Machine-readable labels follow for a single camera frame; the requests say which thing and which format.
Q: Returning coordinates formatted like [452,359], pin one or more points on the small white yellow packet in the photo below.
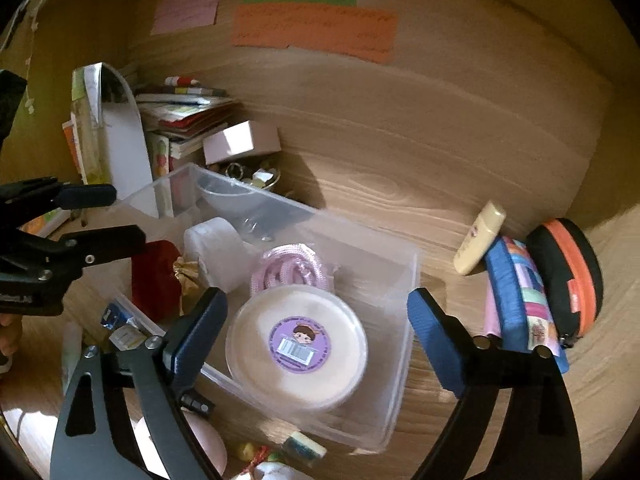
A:
[127,337]

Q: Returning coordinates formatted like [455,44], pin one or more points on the gold ribbon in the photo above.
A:
[187,275]

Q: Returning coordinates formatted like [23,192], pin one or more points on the white file holder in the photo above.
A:
[127,155]

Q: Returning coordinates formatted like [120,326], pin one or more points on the green yellow packet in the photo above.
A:
[87,125]

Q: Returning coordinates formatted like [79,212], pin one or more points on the orange sticky note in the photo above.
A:
[315,32]

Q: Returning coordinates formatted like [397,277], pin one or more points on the person's left hand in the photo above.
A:
[7,342]

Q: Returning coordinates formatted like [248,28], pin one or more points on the blue patchwork pouch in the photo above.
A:
[515,300]

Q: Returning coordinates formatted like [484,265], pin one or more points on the pink round object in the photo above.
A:
[207,445]

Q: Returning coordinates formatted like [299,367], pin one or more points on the pink sticky note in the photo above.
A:
[186,4]

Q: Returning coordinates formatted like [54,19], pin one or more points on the red white glue stick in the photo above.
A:
[181,81]

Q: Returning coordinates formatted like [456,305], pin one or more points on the small blue packet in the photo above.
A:
[117,314]

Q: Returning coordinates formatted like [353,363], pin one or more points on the small pink box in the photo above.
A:
[240,141]

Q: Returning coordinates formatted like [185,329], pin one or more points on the colourful booklet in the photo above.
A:
[45,222]

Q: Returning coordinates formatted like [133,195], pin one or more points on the stack of books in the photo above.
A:
[185,115]

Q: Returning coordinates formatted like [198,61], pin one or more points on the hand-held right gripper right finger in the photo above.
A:
[430,340]

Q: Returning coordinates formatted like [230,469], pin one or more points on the striped sleeve eraser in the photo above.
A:
[304,445]

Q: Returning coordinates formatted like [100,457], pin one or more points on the orange book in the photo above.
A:
[70,142]

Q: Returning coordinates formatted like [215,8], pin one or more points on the red pouch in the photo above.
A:
[155,280]

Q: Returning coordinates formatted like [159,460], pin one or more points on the clear plastic storage box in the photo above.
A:
[380,290]

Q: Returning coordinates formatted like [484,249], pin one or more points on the clear plastic bowl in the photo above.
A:
[225,200]

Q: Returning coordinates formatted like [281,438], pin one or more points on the cream tube bottle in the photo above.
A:
[477,240]

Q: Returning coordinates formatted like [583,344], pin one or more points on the small bowl of trinkets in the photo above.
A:
[257,175]

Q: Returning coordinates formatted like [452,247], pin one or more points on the white tape roll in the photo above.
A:
[212,250]

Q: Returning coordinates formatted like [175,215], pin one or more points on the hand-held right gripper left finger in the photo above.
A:
[200,332]

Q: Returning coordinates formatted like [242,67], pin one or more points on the black orange zip case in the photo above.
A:
[560,270]

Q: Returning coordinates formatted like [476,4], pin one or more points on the yellow toy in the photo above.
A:
[250,452]

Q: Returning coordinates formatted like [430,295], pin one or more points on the round white container purple label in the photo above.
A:
[295,350]

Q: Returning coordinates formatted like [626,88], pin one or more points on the wooden desktop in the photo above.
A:
[380,185]

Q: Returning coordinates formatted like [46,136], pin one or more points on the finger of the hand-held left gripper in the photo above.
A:
[85,195]
[110,245]

